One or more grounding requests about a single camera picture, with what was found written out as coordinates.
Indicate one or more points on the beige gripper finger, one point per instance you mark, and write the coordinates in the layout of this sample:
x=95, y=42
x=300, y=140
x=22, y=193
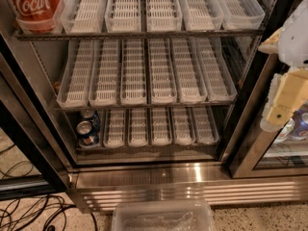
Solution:
x=270, y=45
x=287, y=93

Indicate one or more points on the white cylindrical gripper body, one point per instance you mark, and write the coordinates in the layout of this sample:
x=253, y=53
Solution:
x=295, y=45

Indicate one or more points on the blue pepsi can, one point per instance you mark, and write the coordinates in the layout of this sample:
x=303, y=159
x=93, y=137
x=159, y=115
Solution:
x=87, y=134
x=93, y=117

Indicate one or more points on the blue can behind door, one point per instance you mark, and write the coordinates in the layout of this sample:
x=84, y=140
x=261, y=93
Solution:
x=300, y=118

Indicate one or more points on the white green can behind door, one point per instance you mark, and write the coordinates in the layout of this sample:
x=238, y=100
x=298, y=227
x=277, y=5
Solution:
x=285, y=131

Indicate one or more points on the right glass fridge door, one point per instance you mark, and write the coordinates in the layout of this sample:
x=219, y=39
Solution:
x=244, y=143

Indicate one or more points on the glass fridge door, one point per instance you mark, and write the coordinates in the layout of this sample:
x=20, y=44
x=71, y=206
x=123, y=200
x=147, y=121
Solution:
x=21, y=120
x=244, y=143

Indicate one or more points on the stainless steel fridge cabinet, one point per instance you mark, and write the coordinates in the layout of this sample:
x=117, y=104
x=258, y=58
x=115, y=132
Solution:
x=100, y=177

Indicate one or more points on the red Coca-Cola can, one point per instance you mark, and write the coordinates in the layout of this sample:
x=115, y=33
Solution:
x=37, y=16

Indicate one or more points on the left glass fridge door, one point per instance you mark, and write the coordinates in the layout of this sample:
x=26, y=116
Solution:
x=21, y=120

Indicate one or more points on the clear plastic container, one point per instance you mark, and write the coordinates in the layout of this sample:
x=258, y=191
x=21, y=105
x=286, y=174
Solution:
x=169, y=215

